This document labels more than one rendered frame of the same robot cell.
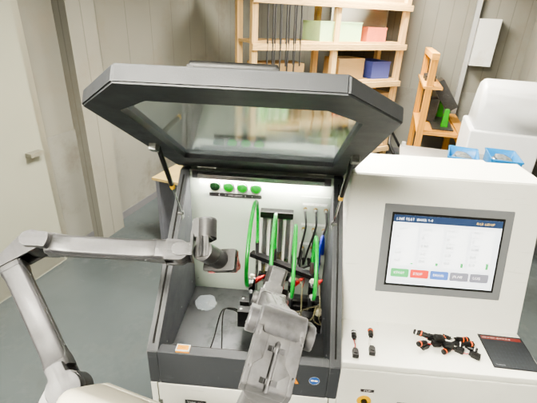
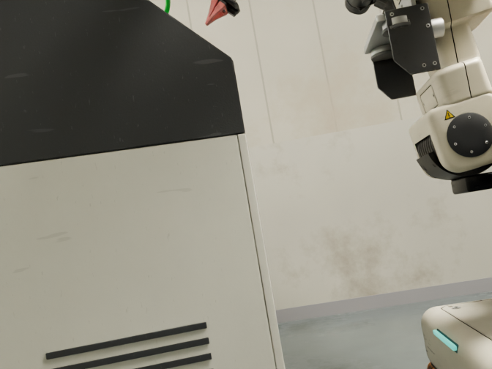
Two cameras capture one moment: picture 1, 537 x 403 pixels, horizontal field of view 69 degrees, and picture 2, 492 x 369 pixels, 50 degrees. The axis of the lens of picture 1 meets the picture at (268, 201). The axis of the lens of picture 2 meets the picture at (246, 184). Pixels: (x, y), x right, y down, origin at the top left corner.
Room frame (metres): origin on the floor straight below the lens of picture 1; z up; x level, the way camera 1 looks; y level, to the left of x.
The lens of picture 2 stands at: (1.29, 1.45, 0.60)
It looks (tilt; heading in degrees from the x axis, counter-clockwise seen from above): 5 degrees up; 256
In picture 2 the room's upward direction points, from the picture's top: 10 degrees counter-clockwise
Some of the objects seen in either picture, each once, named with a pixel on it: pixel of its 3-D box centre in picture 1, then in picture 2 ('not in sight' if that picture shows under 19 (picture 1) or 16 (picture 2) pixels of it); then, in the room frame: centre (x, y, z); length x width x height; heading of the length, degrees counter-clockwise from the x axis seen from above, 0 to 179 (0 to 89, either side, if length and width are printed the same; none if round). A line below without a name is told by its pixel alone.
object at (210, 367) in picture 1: (243, 370); not in sight; (1.03, 0.07, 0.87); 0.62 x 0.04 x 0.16; 87
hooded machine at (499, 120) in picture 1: (491, 151); not in sight; (4.24, -2.50, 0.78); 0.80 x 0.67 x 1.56; 161
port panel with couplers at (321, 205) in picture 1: (312, 229); not in sight; (1.51, -0.20, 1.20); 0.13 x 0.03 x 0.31; 87
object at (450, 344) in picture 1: (446, 341); not in sight; (1.07, -0.67, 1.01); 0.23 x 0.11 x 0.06; 87
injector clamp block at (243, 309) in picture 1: (279, 320); not in sight; (1.26, -0.07, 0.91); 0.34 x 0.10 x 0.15; 87
